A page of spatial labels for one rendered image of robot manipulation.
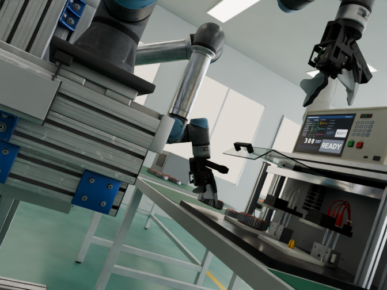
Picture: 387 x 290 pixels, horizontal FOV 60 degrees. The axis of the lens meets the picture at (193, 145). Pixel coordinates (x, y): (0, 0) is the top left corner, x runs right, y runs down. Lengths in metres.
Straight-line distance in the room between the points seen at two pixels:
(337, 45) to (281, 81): 6.08
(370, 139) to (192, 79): 0.63
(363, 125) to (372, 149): 0.11
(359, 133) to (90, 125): 0.90
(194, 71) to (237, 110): 5.14
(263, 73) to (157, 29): 2.19
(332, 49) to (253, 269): 0.54
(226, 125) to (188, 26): 1.88
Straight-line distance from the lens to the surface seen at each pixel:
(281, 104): 6.89
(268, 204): 1.34
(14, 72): 0.63
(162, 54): 1.40
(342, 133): 1.33
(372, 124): 1.26
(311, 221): 1.16
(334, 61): 0.85
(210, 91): 6.12
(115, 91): 0.76
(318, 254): 1.22
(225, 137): 6.24
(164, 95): 5.82
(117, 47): 0.78
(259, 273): 0.80
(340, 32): 0.89
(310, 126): 1.46
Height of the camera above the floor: 0.89
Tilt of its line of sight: 5 degrees up
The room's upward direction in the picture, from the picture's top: 21 degrees clockwise
